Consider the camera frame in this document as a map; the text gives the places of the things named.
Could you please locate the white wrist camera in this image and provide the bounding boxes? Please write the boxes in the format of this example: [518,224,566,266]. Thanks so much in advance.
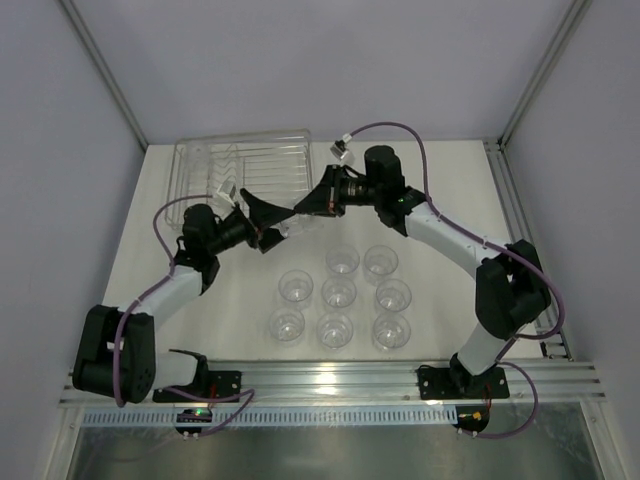
[330,140,355,166]
[214,179,237,205]

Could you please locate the metal wire dish rack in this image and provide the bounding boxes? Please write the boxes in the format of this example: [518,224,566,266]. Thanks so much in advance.
[165,129,313,231]

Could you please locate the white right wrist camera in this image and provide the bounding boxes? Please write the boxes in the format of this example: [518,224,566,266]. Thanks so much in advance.
[330,140,355,166]

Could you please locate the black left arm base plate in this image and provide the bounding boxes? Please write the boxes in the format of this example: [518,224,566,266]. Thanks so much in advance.
[152,367,242,403]

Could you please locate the aluminium frame post left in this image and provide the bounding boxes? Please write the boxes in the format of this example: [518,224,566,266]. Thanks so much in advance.
[56,0,149,152]

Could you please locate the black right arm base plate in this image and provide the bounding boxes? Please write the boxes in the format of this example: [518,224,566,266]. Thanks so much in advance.
[416,365,510,400]

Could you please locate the aluminium frame post right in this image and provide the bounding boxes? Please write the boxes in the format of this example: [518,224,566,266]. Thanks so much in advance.
[497,0,592,148]

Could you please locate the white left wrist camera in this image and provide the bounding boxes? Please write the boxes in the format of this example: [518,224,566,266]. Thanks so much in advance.
[214,179,237,205]

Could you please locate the aluminium mounting rail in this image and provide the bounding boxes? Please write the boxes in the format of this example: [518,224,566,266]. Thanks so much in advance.
[59,357,609,406]

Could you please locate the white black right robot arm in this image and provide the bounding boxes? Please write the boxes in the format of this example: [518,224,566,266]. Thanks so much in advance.
[294,140,551,398]

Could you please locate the clear faceted plastic cup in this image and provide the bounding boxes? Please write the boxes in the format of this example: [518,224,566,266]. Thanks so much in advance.
[363,245,399,283]
[278,269,314,308]
[375,279,413,313]
[325,244,360,278]
[321,277,357,310]
[277,214,323,239]
[316,312,354,350]
[372,312,412,351]
[268,307,306,346]

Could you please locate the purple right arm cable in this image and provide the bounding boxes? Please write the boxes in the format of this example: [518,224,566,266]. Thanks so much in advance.
[342,120,566,440]

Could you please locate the aluminium frame post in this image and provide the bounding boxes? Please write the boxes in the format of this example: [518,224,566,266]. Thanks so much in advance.
[497,0,592,148]
[56,0,149,152]

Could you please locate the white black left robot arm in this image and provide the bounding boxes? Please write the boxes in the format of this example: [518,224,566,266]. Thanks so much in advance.
[72,189,294,406]

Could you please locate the slotted grey cable duct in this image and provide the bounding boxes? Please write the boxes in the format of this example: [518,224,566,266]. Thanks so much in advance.
[81,404,458,428]

